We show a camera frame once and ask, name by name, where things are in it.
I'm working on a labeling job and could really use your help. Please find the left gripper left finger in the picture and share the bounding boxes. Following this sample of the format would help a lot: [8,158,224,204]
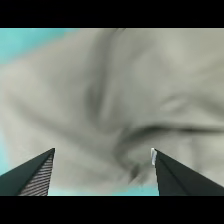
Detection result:
[0,147,56,197]

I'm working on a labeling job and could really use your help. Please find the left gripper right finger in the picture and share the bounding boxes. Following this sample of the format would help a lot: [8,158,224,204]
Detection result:
[153,148,224,197]

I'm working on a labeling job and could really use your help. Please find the brown T-shirt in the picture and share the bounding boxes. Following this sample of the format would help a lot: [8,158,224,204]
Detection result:
[0,28,224,196]

